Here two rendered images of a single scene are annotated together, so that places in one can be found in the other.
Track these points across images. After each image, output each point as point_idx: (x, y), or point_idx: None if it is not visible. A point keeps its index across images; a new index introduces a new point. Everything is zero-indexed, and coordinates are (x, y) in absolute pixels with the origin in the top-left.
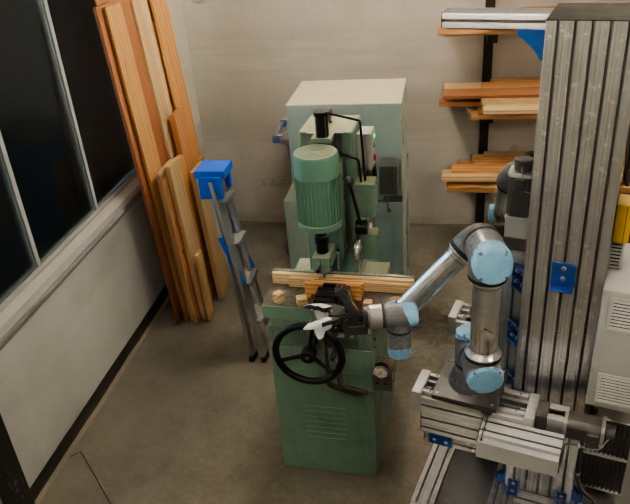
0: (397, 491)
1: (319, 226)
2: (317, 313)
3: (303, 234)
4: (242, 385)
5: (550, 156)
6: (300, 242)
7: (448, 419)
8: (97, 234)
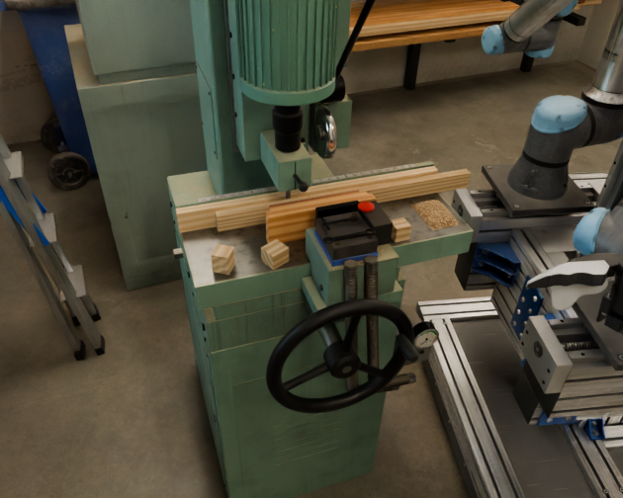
0: (411, 483)
1: (310, 86)
2: (561, 291)
3: (119, 141)
4: (85, 404)
5: None
6: (116, 156)
7: (607, 389)
8: None
